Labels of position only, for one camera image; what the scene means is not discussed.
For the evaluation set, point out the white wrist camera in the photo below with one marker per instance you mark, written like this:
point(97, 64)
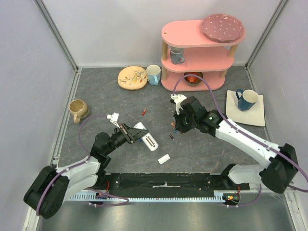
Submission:
point(177, 99)
point(113, 119)

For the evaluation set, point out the grey mug on shelf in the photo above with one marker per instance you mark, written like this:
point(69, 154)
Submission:
point(176, 55)

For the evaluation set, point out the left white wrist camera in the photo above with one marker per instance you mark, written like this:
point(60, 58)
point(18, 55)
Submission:
point(113, 119)

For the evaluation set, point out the white square plate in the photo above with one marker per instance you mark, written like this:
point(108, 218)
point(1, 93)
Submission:
point(254, 116)

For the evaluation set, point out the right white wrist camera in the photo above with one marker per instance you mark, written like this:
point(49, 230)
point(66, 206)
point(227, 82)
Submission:
point(177, 99)

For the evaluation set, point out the pink polka dot plate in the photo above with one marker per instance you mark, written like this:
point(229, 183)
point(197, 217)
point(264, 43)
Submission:
point(222, 28)

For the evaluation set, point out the white battery cover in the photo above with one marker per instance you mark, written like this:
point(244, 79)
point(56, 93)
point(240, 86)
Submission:
point(163, 159)

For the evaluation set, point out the beige ceramic mug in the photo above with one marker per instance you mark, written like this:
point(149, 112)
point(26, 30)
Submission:
point(79, 110)

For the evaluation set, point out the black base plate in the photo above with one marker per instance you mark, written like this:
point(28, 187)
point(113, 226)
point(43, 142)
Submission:
point(165, 185)

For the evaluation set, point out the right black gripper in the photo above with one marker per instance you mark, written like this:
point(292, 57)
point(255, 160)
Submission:
point(179, 123)

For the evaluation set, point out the patterned dark bowl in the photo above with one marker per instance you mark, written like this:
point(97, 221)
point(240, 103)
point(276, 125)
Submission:
point(191, 84)

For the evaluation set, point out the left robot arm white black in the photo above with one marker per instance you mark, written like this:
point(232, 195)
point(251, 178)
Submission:
point(53, 186)

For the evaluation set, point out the white remote control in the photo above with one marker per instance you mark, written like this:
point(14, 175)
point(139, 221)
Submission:
point(148, 139)

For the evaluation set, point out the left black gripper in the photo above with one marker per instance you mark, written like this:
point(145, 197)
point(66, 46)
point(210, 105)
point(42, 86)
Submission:
point(132, 134)

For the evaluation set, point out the yellow floral plate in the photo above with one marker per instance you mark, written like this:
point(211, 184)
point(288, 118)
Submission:
point(132, 78)

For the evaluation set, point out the pink three-tier shelf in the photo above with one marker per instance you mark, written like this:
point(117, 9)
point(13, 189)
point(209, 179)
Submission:
point(210, 58)

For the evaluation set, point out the dark blue mug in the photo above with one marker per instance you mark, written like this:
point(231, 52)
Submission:
point(246, 99)

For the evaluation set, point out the orange cup in bowl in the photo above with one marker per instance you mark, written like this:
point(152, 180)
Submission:
point(192, 78)

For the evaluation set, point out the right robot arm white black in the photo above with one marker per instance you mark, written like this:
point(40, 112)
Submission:
point(276, 166)

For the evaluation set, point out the light blue mug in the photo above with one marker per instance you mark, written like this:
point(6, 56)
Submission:
point(153, 74)

